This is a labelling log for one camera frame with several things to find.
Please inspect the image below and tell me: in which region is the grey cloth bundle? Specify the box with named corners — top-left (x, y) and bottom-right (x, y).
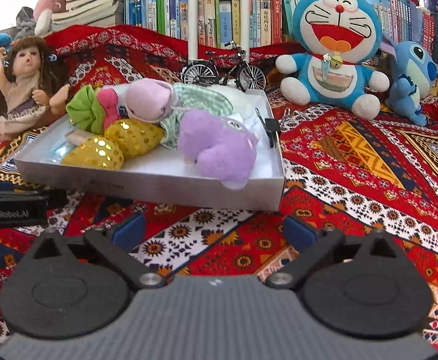
top-left (14, 7), bottom-right (36, 41)

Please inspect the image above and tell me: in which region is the Doraemon plush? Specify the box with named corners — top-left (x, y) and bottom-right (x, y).
top-left (276, 0), bottom-right (390, 120)

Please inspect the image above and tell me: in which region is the white fluffy plush cat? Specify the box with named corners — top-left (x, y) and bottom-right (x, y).
top-left (209, 85), bottom-right (259, 121)

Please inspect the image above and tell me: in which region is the green pink scrunchie bow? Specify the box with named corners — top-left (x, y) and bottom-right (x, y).
top-left (66, 85), bottom-right (121, 135)

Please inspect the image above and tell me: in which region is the brown haired baby doll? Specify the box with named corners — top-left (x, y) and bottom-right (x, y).
top-left (0, 36), bottom-right (70, 141)

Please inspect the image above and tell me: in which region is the black miniature bicycle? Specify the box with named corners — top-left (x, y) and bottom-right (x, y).
top-left (181, 41), bottom-right (267, 92)

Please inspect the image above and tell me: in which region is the white pipe frame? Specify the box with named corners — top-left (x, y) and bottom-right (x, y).
top-left (186, 0), bottom-right (252, 63)

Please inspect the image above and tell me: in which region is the green checkered cloth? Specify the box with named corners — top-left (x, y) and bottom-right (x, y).
top-left (159, 83), bottom-right (234, 149)

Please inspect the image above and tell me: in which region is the white foam block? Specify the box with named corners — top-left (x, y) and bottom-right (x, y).
top-left (102, 83), bottom-right (129, 102)

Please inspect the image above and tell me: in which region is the row of upright books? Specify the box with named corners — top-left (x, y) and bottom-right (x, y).
top-left (123, 0), bottom-right (438, 83)

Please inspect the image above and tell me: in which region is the blue floral cloth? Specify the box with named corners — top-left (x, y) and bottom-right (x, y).
top-left (118, 106), bottom-right (129, 119)

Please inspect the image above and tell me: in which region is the purple plush monster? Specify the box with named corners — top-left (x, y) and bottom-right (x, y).
top-left (177, 110), bottom-right (260, 189)

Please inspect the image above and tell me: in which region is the white cardboard box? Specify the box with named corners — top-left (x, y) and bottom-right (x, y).
top-left (14, 84), bottom-right (287, 212)

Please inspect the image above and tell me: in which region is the red patterned blanket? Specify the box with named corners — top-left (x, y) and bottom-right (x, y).
top-left (0, 23), bottom-right (438, 350)

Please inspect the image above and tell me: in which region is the lilac knit sock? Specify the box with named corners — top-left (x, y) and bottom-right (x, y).
top-left (124, 78), bottom-right (179, 124)

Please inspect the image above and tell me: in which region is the pink bunny plush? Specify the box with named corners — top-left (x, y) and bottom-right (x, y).
top-left (34, 0), bottom-right (66, 36)

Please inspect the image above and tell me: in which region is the Stitch plush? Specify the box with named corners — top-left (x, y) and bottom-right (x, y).
top-left (380, 34), bottom-right (438, 127)

